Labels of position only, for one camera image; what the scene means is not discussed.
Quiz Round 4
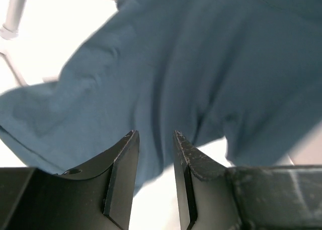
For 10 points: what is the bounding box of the dark teal t shirt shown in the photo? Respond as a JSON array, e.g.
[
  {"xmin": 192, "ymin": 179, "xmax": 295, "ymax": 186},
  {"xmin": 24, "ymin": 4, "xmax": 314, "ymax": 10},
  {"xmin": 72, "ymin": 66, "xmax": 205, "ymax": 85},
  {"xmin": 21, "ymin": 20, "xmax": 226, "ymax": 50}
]
[{"xmin": 1, "ymin": 0, "xmax": 321, "ymax": 191}]

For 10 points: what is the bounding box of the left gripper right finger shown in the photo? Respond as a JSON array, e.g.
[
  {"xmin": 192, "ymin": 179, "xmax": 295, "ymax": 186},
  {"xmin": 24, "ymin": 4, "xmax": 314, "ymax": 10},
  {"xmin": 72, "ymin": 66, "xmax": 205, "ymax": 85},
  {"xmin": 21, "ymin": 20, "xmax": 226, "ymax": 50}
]
[{"xmin": 173, "ymin": 131, "xmax": 321, "ymax": 229}]

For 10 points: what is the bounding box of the white and silver clothes rack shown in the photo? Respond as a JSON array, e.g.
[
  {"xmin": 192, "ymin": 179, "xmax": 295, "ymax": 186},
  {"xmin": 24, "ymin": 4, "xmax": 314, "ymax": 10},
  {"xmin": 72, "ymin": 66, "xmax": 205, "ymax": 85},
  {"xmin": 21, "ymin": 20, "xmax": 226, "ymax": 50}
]
[{"xmin": 1, "ymin": 0, "xmax": 27, "ymax": 86}]

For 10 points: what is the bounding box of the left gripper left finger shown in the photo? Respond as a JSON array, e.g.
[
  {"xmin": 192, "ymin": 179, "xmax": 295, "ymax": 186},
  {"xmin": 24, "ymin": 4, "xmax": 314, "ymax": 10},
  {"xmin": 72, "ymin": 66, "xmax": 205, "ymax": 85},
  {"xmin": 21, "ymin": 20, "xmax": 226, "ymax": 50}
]
[{"xmin": 1, "ymin": 131, "xmax": 139, "ymax": 229}]

